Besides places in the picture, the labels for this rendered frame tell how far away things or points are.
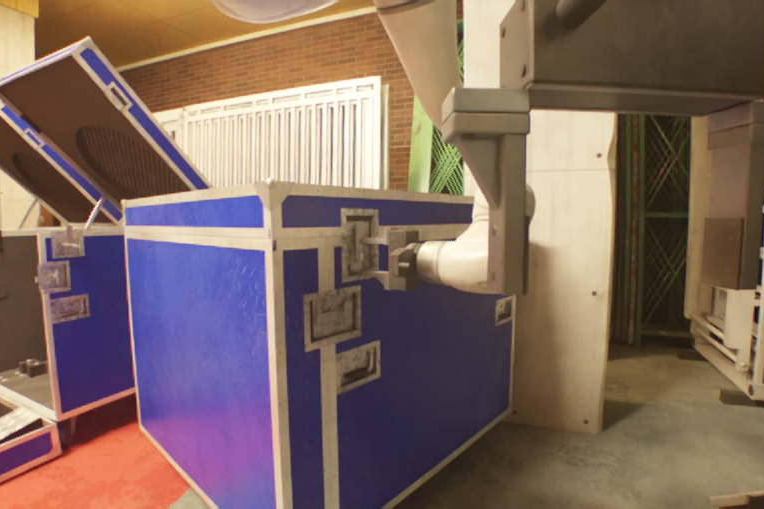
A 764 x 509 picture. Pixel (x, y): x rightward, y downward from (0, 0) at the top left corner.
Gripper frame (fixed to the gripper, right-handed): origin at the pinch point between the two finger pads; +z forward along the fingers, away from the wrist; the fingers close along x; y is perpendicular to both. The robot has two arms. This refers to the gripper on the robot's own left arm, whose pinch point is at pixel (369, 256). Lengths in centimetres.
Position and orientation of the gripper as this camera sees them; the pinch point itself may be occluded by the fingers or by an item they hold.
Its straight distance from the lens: 96.8
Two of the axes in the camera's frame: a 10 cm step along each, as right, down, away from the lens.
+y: 6.7, -0.7, 7.4
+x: 0.0, -10.0, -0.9
